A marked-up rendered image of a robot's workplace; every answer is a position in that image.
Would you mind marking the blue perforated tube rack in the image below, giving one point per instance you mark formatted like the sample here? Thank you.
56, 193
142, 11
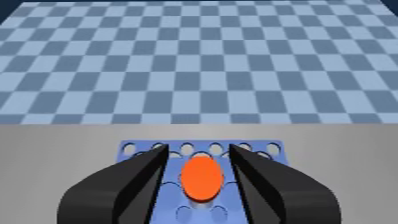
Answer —
179, 186

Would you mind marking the orange capped centrifuge tube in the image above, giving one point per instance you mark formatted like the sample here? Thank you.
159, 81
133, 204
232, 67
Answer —
202, 177

